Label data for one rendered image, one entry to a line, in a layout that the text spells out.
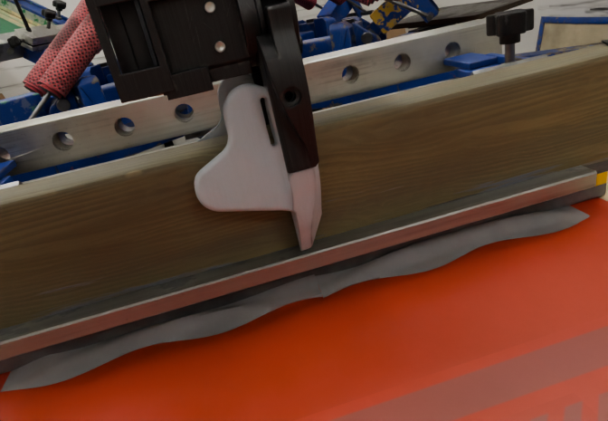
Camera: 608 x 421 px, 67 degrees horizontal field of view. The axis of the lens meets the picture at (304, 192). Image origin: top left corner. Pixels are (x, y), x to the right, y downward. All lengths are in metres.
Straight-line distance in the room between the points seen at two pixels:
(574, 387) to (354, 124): 0.15
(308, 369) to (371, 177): 0.10
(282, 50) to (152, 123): 0.38
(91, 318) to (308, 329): 0.11
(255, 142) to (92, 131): 0.37
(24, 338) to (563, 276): 0.28
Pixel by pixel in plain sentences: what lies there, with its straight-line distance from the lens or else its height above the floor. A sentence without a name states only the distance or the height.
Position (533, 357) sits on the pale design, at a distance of 0.23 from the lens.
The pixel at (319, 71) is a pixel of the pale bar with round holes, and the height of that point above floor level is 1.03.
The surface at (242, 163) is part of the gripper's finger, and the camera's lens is 0.22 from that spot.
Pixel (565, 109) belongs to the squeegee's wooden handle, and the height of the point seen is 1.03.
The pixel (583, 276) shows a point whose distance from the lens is 0.29.
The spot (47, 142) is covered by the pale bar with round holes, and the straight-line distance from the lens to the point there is 0.58.
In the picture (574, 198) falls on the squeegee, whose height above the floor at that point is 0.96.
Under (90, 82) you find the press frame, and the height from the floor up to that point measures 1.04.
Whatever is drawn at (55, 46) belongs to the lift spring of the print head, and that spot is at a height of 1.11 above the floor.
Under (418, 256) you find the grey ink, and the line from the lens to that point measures 0.29.
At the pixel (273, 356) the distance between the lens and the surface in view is 0.24.
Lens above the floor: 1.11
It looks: 23 degrees down
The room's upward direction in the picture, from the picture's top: 11 degrees counter-clockwise
